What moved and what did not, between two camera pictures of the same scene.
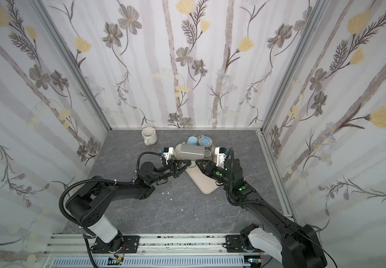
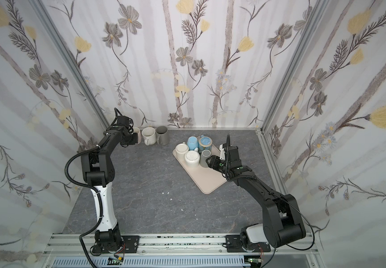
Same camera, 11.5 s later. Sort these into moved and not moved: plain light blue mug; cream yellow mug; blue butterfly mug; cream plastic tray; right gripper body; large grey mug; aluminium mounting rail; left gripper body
Moved: large grey mug; left gripper body; right gripper body
Not moved: cream plastic tray; aluminium mounting rail; plain light blue mug; cream yellow mug; blue butterfly mug
